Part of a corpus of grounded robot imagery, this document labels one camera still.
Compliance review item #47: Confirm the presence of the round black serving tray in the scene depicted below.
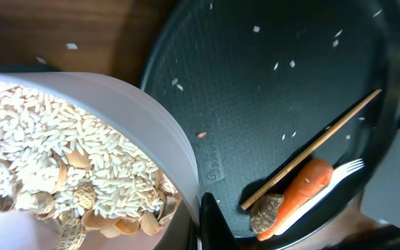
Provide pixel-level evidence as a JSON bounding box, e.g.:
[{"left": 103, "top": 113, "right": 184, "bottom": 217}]
[{"left": 142, "top": 0, "right": 400, "bottom": 249}]

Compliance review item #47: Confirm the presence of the pink bowl with food scraps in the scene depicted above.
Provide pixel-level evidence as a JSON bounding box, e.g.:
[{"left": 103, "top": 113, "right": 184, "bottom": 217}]
[{"left": 0, "top": 72, "right": 199, "bottom": 249}]

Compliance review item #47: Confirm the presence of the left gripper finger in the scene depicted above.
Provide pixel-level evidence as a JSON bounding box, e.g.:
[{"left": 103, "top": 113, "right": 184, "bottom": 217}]
[{"left": 199, "top": 192, "right": 240, "bottom": 250}]

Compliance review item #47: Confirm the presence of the brown cookie piece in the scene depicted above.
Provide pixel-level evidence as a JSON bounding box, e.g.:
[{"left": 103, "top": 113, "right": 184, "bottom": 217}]
[{"left": 250, "top": 194, "right": 284, "bottom": 234}]

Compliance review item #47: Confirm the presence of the orange carrot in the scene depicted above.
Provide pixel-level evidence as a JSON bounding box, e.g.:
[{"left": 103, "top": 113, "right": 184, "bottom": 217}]
[{"left": 257, "top": 159, "right": 333, "bottom": 241}]

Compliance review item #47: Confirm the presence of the white plastic fork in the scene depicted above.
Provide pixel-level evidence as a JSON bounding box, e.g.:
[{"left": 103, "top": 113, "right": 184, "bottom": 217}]
[{"left": 274, "top": 158, "right": 365, "bottom": 235}]

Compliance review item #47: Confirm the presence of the wooden chopstick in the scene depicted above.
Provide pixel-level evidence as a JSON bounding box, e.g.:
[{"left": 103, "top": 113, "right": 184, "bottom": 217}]
[{"left": 240, "top": 89, "right": 382, "bottom": 210}]

